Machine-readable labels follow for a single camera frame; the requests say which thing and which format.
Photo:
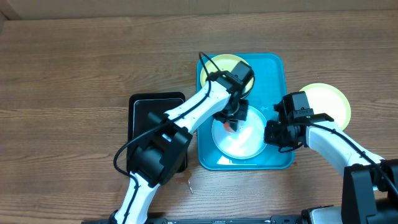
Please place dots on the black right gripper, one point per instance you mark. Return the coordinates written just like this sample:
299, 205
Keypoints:
275, 138

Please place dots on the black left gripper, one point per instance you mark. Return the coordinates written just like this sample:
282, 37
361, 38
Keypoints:
240, 113

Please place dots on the teal orange sponge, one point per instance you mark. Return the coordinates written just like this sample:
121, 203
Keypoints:
231, 127

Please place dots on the light blue plate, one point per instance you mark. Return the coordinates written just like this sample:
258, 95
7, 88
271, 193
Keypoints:
244, 143

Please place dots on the yellow plate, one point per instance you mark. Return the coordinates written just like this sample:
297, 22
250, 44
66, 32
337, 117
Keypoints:
227, 62
324, 98

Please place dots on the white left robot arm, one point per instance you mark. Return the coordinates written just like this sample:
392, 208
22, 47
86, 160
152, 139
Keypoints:
153, 157

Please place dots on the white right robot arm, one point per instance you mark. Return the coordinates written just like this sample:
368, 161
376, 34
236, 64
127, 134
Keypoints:
369, 192

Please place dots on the teal plastic serving tray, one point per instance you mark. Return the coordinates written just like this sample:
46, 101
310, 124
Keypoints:
269, 88

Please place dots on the black water tray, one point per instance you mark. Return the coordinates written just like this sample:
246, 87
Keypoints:
141, 104

